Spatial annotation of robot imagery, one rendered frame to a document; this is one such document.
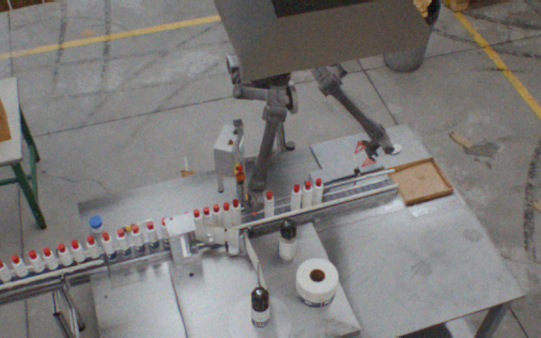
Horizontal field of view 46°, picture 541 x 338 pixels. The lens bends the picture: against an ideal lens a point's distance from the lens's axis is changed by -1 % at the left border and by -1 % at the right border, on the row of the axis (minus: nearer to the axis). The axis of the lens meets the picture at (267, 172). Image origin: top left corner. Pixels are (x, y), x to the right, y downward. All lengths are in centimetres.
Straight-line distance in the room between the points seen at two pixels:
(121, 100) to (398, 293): 312
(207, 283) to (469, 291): 134
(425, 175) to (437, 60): 233
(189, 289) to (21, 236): 186
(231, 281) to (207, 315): 23
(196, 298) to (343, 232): 88
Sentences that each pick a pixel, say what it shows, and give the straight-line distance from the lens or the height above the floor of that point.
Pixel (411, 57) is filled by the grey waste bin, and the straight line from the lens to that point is 572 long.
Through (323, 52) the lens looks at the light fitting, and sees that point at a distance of 51.
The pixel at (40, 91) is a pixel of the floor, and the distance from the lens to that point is 583.
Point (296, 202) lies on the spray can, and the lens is 343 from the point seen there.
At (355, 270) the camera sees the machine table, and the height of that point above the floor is 83.
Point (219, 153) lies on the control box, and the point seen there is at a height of 144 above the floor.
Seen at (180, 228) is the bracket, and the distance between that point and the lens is 315.
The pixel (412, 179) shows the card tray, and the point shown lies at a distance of 382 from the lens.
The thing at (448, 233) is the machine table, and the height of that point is 83.
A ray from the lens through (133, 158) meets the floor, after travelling 506.
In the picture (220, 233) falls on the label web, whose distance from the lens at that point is 327.
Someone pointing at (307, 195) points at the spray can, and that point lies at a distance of 342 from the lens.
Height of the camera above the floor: 367
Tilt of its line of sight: 49 degrees down
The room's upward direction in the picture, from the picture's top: straight up
